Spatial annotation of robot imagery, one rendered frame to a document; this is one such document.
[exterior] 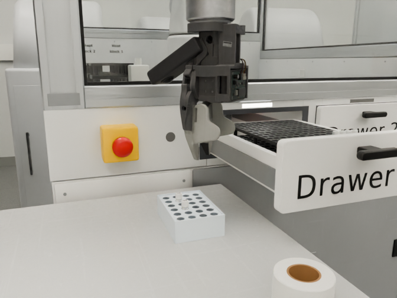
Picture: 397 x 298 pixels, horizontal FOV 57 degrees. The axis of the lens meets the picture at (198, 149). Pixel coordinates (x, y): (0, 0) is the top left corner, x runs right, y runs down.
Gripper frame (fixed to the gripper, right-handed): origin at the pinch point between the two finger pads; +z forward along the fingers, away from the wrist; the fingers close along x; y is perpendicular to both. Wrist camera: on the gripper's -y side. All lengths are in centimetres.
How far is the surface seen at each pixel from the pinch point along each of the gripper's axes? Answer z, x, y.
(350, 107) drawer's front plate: -3, 49, 17
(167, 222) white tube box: 11.8, -5.7, -2.7
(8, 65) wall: -11, 171, -310
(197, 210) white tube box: 10.1, -2.4, 1.2
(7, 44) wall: -30, 169, -305
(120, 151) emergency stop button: 2.5, -0.3, -17.2
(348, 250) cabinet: 40, 55, 20
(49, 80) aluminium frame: -10.8, -4.2, -30.9
